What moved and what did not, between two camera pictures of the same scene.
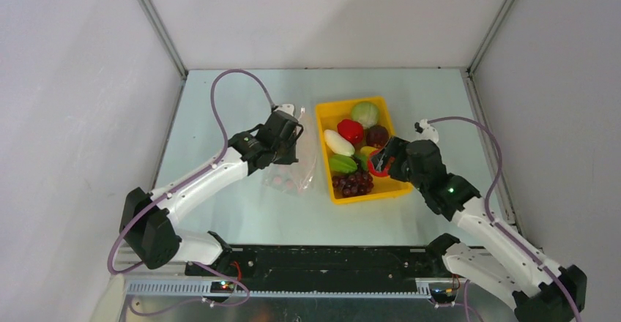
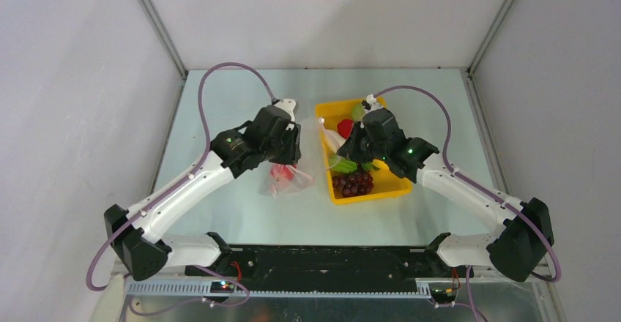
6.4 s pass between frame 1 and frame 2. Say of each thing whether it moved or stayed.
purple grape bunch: stayed
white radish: stayed
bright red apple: moved
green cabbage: stayed
